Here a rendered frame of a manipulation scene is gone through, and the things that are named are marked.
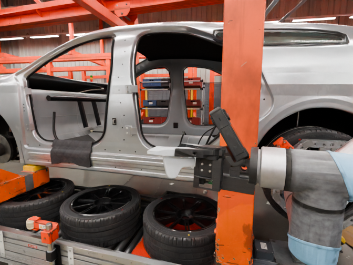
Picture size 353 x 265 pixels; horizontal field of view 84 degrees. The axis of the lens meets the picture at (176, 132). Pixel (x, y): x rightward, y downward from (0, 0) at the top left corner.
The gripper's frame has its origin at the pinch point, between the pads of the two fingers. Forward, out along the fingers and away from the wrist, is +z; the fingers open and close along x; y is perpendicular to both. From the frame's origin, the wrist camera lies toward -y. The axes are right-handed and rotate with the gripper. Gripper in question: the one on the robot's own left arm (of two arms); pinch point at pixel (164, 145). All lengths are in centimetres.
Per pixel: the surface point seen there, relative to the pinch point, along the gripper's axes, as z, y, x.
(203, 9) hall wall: 280, -594, 889
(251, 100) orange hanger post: -15, -18, 48
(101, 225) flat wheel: 84, 69, 70
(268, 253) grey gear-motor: -28, 69, 94
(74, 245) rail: 91, 78, 54
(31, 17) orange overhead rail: 435, -222, 214
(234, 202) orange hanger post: -10, 28, 54
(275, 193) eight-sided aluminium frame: -30, 33, 99
